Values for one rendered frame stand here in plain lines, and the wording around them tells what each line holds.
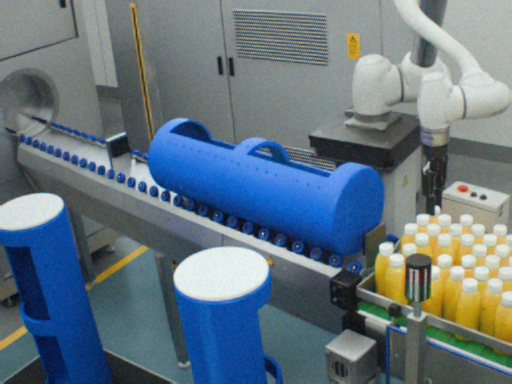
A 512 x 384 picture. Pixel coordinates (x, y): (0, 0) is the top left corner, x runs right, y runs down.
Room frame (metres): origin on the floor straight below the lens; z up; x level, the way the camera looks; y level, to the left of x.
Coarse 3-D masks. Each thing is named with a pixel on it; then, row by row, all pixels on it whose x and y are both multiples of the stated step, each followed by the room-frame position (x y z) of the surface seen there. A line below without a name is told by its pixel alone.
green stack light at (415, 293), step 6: (408, 288) 1.30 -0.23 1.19; (414, 288) 1.29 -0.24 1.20; (420, 288) 1.29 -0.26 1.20; (426, 288) 1.29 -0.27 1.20; (408, 294) 1.30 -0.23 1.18; (414, 294) 1.29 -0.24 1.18; (420, 294) 1.29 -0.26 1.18; (426, 294) 1.29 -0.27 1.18; (414, 300) 1.29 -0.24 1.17; (420, 300) 1.29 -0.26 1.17
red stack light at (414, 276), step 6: (408, 270) 1.30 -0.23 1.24; (414, 270) 1.29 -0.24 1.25; (420, 270) 1.29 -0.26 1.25; (426, 270) 1.29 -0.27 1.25; (408, 276) 1.30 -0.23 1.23; (414, 276) 1.29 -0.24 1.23; (420, 276) 1.29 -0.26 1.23; (426, 276) 1.29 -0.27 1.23; (408, 282) 1.30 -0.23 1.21; (414, 282) 1.29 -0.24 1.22; (420, 282) 1.29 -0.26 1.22; (426, 282) 1.29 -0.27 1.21
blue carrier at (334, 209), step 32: (160, 128) 2.42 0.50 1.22; (192, 128) 2.53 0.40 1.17; (160, 160) 2.31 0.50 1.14; (192, 160) 2.21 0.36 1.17; (224, 160) 2.13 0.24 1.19; (256, 160) 2.06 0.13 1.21; (288, 160) 2.25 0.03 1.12; (192, 192) 2.20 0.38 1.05; (224, 192) 2.07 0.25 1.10; (256, 192) 1.98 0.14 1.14; (288, 192) 1.91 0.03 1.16; (320, 192) 1.84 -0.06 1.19; (352, 192) 1.85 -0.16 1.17; (256, 224) 2.04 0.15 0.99; (288, 224) 1.89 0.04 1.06; (320, 224) 1.80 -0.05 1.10; (352, 224) 1.85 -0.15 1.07
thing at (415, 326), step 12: (408, 324) 1.31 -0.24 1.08; (420, 324) 1.30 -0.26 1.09; (408, 336) 1.31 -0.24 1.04; (420, 336) 1.30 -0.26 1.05; (408, 348) 1.31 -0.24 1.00; (420, 348) 1.30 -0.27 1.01; (408, 360) 1.31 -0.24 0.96; (420, 360) 1.30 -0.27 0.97; (408, 372) 1.31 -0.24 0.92; (420, 372) 1.30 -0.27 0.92
